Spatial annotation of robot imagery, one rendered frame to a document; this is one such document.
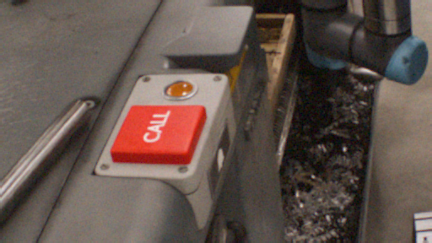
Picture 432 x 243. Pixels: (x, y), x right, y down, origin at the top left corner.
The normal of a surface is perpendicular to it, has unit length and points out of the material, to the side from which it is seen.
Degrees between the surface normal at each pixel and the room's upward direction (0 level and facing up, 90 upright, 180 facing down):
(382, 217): 0
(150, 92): 0
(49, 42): 0
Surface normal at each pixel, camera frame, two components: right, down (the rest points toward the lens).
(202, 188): 0.97, 0.00
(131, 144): -0.14, -0.82
